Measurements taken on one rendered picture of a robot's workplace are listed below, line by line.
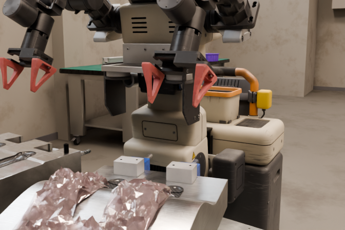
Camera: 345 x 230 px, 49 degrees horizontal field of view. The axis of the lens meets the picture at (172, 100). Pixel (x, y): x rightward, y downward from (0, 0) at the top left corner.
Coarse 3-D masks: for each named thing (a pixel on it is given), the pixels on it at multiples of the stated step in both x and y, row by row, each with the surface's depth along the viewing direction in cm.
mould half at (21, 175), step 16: (16, 144) 81; (32, 144) 81; (32, 160) 72; (48, 160) 71; (64, 160) 74; (80, 160) 77; (0, 176) 64; (16, 176) 66; (32, 176) 68; (48, 176) 71; (0, 192) 63; (16, 192) 66; (0, 208) 64
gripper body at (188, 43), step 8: (176, 32) 75; (184, 32) 74; (192, 32) 74; (176, 40) 74; (184, 40) 74; (192, 40) 74; (200, 40) 76; (176, 48) 73; (184, 48) 73; (192, 48) 74; (152, 56) 75; (160, 56) 75; (168, 56) 74; (200, 56) 71
